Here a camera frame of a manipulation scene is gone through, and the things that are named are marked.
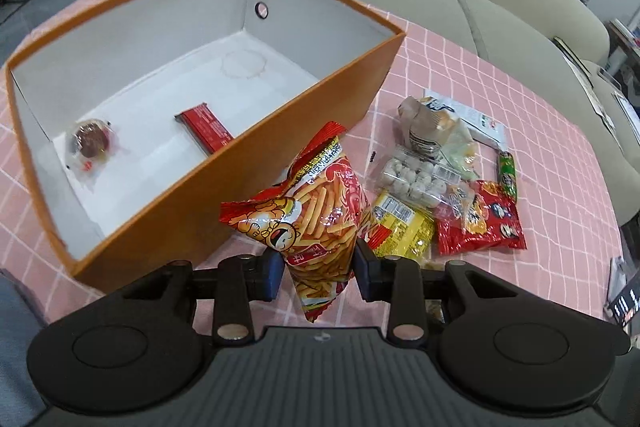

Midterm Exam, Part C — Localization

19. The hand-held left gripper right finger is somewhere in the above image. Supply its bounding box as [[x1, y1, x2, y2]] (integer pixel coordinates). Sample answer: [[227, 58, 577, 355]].
[[353, 237, 526, 344]]

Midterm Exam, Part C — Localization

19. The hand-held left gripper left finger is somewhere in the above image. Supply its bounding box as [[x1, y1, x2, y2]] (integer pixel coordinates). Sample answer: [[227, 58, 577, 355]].
[[117, 251, 285, 343]]

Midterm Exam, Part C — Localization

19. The red chip stick bag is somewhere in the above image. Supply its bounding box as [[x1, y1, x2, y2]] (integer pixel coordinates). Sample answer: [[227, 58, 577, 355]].
[[220, 122, 373, 324]]

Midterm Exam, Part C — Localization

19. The orange cardboard box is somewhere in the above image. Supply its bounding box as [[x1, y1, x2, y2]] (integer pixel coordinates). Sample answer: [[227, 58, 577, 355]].
[[5, 0, 407, 294]]

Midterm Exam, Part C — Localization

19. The clear bag brown snack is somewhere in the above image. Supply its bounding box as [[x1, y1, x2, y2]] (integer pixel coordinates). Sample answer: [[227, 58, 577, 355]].
[[397, 96, 478, 180]]

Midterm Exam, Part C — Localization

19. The white snack packet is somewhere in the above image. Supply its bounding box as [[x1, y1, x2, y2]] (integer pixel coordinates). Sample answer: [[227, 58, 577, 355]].
[[424, 89, 507, 146]]

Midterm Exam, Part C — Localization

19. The yellow snack packet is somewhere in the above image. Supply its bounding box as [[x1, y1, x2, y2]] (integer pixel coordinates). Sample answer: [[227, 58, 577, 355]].
[[367, 189, 436, 258]]

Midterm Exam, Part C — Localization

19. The beige snack packet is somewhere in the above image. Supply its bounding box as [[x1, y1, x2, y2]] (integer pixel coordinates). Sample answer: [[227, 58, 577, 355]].
[[420, 259, 448, 325]]

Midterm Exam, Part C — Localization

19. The clear tray of round balls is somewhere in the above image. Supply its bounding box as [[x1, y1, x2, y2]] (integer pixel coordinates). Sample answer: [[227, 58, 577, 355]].
[[372, 146, 463, 210]]

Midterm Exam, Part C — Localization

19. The red cartoon snack packet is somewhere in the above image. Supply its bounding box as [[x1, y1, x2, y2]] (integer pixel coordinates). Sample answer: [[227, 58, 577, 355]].
[[434, 179, 527, 256]]

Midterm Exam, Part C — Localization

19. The red bar packet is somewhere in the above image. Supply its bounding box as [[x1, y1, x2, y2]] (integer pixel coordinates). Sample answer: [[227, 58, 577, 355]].
[[174, 103, 236, 154]]

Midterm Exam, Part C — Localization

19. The green tube snack packet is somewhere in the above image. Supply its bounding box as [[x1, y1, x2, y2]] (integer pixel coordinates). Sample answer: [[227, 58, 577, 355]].
[[496, 150, 518, 200]]

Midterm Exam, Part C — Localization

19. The pink checked tablecloth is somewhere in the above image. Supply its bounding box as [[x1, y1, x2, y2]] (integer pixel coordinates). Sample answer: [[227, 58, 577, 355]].
[[0, 0, 631, 343]]

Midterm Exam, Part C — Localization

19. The round snack in clear wrapper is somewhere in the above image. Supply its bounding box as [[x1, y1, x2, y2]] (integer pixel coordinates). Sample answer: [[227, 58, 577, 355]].
[[67, 118, 121, 172]]

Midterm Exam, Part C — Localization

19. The black booklet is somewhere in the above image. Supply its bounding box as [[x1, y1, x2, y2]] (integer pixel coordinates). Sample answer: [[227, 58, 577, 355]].
[[604, 257, 640, 325]]

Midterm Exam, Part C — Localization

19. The blue grey cloth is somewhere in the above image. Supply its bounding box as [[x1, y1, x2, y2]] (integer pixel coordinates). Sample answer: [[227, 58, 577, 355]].
[[0, 269, 56, 427]]

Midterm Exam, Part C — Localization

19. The open magazine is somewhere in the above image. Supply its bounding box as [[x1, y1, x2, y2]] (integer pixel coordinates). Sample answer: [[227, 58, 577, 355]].
[[552, 36, 618, 140]]

